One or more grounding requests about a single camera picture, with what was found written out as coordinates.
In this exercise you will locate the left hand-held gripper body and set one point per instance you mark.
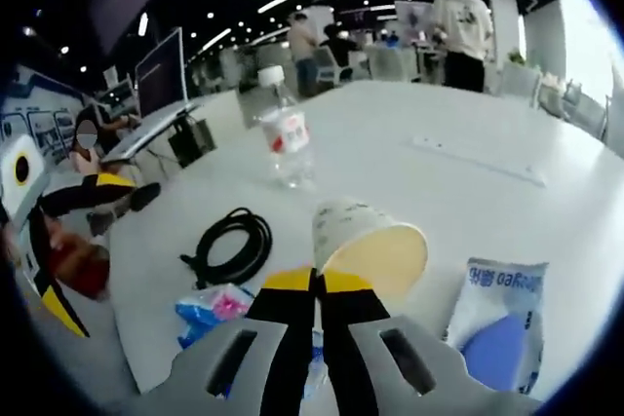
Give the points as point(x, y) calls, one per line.
point(29, 189)

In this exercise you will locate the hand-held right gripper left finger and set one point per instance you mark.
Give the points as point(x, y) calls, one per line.
point(287, 338)

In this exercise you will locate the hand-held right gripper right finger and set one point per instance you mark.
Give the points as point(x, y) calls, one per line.
point(348, 338)

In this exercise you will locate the white paper cup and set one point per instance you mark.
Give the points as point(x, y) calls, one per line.
point(351, 231)

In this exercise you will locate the clear packet with blue disc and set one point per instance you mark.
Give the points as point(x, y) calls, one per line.
point(502, 318)

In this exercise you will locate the clear plastic water bottle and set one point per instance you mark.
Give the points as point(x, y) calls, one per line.
point(287, 138)

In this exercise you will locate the red garment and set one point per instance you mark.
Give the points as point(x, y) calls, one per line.
point(80, 267)

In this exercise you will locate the black oval object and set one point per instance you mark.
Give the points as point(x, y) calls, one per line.
point(145, 196)

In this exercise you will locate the grey side desk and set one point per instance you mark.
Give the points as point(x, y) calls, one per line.
point(146, 128)

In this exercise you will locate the black computer tower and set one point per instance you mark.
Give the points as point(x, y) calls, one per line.
point(192, 140)

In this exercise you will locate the computer monitor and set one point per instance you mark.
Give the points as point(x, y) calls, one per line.
point(161, 75)

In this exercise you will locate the white office chair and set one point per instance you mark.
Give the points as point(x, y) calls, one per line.
point(331, 67)
point(519, 85)

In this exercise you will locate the green potted plant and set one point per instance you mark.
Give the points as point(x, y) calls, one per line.
point(517, 56)

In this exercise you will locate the blue white wall poster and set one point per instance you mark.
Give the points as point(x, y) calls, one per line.
point(44, 124)

